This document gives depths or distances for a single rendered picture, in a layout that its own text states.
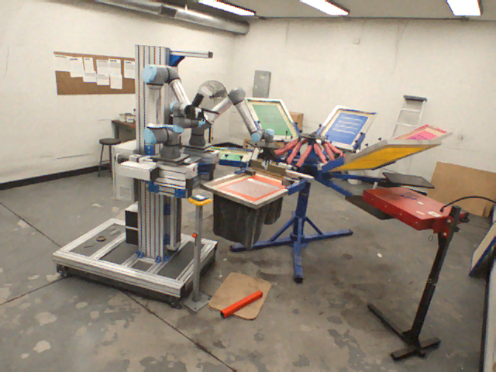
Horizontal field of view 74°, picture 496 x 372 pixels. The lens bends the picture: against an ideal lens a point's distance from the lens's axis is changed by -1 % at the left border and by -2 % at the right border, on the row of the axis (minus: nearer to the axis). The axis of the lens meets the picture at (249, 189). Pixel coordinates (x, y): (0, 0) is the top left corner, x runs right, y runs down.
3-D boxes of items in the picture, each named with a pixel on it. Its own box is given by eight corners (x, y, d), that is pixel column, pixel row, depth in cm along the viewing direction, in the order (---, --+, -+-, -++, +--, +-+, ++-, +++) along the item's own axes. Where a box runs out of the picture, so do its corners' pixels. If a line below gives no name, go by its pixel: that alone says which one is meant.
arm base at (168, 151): (156, 156, 251) (156, 142, 247) (166, 152, 264) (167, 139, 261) (174, 159, 247) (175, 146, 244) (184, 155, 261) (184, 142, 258)
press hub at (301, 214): (302, 253, 387) (322, 137, 342) (274, 241, 408) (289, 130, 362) (317, 241, 418) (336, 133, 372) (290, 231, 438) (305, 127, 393)
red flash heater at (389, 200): (465, 228, 242) (470, 213, 238) (421, 235, 224) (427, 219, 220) (400, 198, 294) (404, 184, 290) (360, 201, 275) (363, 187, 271)
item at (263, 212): (251, 250, 279) (256, 203, 264) (248, 249, 281) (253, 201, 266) (280, 232, 315) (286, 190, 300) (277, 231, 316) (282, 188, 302)
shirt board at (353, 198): (415, 222, 278) (418, 213, 276) (379, 227, 262) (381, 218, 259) (321, 173, 392) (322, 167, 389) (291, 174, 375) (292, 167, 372)
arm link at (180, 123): (191, 132, 225) (191, 115, 221) (177, 133, 217) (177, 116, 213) (184, 129, 230) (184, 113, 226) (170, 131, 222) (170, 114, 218)
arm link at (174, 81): (170, 73, 244) (198, 131, 237) (157, 72, 236) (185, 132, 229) (177, 63, 237) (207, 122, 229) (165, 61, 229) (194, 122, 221)
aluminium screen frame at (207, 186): (256, 208, 252) (256, 204, 251) (199, 187, 283) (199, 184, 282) (304, 186, 314) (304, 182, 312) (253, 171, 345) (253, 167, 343)
